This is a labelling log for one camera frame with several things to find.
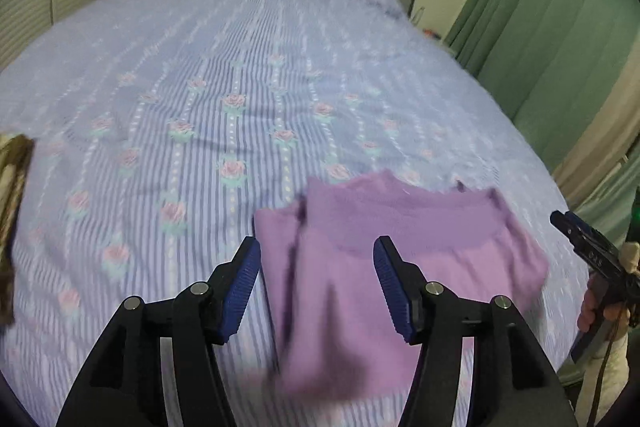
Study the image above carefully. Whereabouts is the green curtain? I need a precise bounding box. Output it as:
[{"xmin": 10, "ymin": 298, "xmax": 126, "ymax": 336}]
[{"xmin": 445, "ymin": 0, "xmax": 639, "ymax": 170}]

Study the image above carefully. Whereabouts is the person's right hand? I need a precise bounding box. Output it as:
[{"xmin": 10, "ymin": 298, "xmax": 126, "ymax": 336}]
[{"xmin": 577, "ymin": 242, "xmax": 639, "ymax": 333}]

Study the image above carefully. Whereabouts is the blue floral bedspread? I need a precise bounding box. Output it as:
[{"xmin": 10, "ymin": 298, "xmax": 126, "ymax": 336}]
[{"xmin": 1, "ymin": 0, "xmax": 587, "ymax": 426}]

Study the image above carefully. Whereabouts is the brown striped folded garment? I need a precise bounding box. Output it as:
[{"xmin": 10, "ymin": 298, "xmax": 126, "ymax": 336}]
[{"xmin": 0, "ymin": 133, "xmax": 35, "ymax": 326}]

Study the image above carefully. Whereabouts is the purple green-striped sweater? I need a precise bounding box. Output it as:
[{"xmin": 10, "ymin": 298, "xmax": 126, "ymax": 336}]
[{"xmin": 254, "ymin": 171, "xmax": 548, "ymax": 401}]

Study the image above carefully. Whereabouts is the beige curtain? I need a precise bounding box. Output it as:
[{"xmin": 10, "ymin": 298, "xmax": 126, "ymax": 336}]
[{"xmin": 552, "ymin": 48, "xmax": 639, "ymax": 208}]

